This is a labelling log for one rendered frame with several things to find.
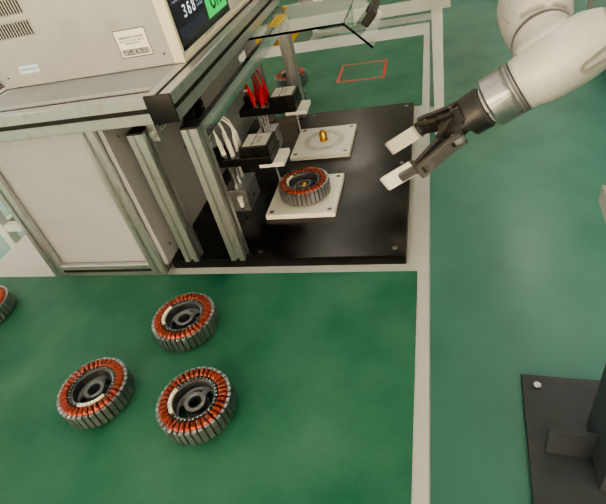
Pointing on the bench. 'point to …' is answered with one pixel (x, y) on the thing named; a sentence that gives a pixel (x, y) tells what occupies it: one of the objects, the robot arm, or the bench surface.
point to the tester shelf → (113, 92)
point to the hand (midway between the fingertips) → (391, 163)
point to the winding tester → (81, 37)
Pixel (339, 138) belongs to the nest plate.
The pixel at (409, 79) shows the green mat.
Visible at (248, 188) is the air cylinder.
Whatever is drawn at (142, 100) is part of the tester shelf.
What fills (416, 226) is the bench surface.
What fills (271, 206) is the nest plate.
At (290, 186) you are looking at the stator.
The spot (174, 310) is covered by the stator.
